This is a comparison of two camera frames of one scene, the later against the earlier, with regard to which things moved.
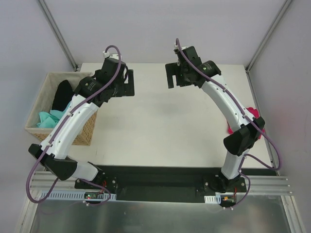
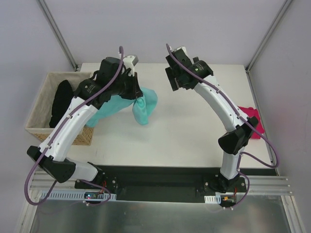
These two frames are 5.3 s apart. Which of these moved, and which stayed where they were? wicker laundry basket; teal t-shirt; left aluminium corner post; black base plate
Moved: teal t-shirt
Stayed: wicker laundry basket; left aluminium corner post; black base plate
